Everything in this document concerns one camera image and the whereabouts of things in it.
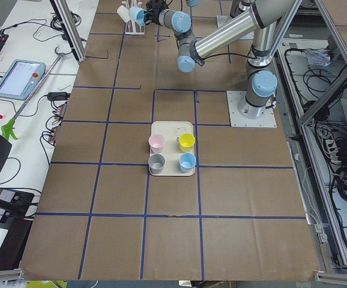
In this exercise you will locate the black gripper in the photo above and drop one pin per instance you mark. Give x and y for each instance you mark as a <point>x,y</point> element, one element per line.
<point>154,15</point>

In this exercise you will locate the light blue plastic cup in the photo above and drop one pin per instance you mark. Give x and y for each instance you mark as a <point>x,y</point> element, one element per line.
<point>138,15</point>

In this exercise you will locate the white plastic cup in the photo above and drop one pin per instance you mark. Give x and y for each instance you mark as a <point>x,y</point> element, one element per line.
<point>123,13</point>

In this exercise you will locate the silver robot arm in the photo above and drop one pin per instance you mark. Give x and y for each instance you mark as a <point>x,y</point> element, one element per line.
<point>234,56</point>

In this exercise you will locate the pink plastic cup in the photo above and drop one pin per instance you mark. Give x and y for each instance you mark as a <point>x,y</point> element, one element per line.
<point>156,143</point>

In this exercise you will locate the yellow plastic cup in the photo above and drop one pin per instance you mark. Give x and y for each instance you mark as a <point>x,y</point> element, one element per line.
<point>187,142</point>

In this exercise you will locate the grey plastic cup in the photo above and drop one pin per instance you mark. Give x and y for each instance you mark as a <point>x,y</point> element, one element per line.
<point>156,163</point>

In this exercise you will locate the cream plastic tray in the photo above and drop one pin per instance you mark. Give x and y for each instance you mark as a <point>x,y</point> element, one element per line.
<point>171,131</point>

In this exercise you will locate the black power adapter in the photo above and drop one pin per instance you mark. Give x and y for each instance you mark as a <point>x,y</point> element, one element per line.
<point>58,96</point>

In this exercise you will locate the blue teach pendant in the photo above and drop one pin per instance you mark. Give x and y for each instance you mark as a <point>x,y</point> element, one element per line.
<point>20,79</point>

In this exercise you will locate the metal reacher grabber tool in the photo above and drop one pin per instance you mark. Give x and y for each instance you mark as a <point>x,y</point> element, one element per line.
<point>8,128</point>

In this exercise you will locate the white wire cup rack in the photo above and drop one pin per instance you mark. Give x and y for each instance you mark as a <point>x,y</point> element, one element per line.
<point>131,27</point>

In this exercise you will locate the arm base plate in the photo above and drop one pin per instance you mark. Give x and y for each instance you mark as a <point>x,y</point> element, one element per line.
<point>242,115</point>
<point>222,20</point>

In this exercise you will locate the aluminium frame post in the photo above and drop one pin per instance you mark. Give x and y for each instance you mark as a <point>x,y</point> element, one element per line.
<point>64,16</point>

